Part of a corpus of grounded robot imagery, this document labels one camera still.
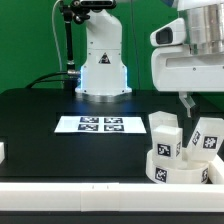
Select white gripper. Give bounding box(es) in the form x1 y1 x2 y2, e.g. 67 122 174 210
151 45 224 118

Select white round stool seat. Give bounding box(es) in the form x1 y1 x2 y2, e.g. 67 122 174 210
146 151 209 184

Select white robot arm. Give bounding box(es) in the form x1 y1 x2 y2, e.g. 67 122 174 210
76 0 224 114

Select white right fence bar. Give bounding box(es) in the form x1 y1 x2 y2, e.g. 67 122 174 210
209 155 224 185

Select white fence bar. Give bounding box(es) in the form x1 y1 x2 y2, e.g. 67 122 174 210
0 183 224 212
209 155 224 185

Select white sheet with markers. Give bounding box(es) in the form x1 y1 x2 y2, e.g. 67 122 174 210
54 116 146 134

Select white front fence bar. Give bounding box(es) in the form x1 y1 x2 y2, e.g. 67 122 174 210
0 183 224 212

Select white left fence block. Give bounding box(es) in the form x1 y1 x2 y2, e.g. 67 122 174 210
0 142 5 164

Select grey cable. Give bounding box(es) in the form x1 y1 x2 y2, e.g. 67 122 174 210
51 0 65 72

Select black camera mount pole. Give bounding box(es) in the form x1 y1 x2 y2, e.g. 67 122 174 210
60 0 116 91

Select black cables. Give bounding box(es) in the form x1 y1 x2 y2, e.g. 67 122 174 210
25 71 73 90

